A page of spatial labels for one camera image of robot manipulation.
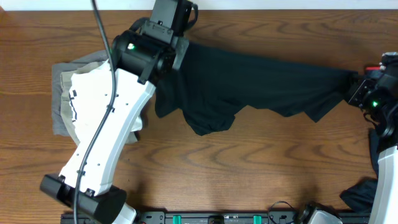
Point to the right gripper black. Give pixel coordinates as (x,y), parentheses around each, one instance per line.
(356,99)

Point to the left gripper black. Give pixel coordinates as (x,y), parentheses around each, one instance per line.
(183,46)

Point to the black polo shirt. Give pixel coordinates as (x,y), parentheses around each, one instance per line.
(212,85)

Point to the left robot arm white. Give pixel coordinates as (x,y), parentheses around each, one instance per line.
(85,183)

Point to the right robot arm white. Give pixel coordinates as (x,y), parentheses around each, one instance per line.
(384,208)

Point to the dark clothes pile right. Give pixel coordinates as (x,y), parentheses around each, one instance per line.
(360,197)

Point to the white folded shirt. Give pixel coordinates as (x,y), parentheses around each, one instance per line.
(90,95)

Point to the beige folded shirt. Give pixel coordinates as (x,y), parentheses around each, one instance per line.
(65,106)

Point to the grey folded shirt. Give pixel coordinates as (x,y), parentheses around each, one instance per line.
(58,126)

